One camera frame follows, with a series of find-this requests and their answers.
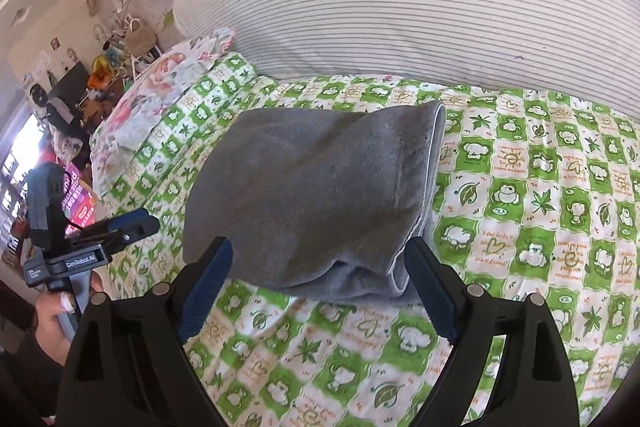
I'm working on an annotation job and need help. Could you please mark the grey sweat pants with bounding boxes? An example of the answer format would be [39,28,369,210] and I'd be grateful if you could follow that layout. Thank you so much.
[183,102,446,306]

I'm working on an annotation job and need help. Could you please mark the person's left forearm sleeve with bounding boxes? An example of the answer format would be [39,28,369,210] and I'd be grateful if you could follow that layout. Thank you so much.
[0,332,63,427]

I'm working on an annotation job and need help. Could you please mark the person's left hand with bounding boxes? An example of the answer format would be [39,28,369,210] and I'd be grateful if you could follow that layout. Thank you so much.
[35,291,77,366]

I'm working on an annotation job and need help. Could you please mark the floral pillow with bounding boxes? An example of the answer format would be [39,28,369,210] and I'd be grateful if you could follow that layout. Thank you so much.
[90,27,235,197]

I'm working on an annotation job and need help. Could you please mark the cluttered desk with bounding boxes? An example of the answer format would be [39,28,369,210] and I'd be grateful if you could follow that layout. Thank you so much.
[19,0,166,148]

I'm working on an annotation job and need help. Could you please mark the green patterned bed sheet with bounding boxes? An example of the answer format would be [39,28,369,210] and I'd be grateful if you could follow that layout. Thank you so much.
[92,53,639,426]

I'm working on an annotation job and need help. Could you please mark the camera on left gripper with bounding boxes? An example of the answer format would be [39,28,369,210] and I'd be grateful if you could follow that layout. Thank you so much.
[26,162,67,251]

